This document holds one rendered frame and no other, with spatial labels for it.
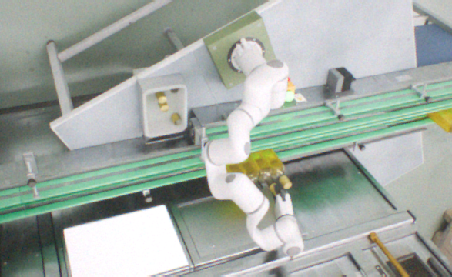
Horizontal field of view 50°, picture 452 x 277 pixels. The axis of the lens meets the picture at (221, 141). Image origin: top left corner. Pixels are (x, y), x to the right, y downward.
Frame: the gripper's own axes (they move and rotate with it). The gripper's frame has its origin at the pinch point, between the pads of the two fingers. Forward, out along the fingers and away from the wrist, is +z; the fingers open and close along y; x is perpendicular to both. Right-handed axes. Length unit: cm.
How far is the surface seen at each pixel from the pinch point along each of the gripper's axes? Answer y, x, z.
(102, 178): 5, 67, 7
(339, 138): -4, -36, 36
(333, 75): 22, -33, 49
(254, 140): 5.8, 5.5, 25.2
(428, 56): 12, -95, 81
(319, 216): -16.5, -19.8, 0.6
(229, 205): -12.6, 17.5, 6.4
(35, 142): -14, 104, 55
